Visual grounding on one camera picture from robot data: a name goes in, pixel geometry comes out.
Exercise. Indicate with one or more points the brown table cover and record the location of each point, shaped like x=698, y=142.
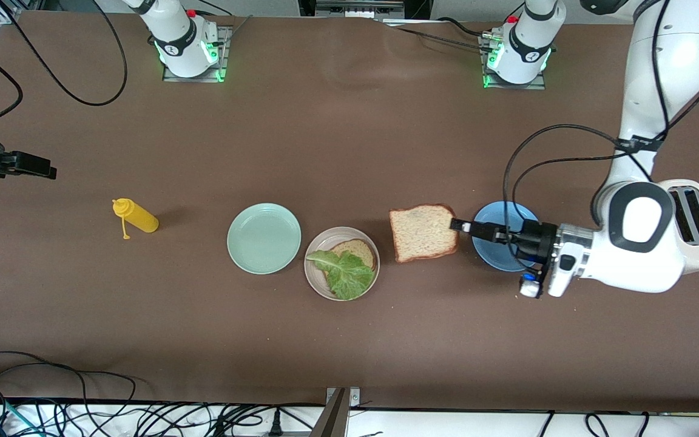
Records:
x=386, y=152

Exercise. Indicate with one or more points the grey metal post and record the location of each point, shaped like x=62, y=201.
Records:
x=331, y=422

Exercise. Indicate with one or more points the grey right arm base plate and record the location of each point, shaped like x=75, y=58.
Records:
x=226, y=60

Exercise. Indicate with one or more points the small metal bracket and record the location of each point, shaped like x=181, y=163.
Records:
x=354, y=397

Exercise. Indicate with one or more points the green lettuce leaf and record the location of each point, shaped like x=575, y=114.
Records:
x=346, y=276

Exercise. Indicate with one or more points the grey metal mount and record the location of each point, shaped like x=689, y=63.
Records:
x=361, y=7

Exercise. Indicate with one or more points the blue plate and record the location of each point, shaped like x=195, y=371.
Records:
x=489, y=252

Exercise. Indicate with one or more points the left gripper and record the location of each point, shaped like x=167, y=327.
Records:
x=536, y=238

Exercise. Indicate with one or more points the yellow squeeze bottle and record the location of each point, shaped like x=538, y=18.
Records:
x=140, y=217

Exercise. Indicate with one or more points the mint green plate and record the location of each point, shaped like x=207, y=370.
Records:
x=263, y=238

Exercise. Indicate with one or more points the black power plug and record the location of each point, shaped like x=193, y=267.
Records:
x=275, y=425

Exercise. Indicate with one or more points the beige plate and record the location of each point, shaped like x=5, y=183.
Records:
x=318, y=280

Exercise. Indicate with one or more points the grey left arm base plate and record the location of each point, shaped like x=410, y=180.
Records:
x=537, y=86

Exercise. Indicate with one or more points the brown bread slice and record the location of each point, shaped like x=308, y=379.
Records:
x=422, y=233
x=358, y=249

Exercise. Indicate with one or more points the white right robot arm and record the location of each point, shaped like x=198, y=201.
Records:
x=179, y=36

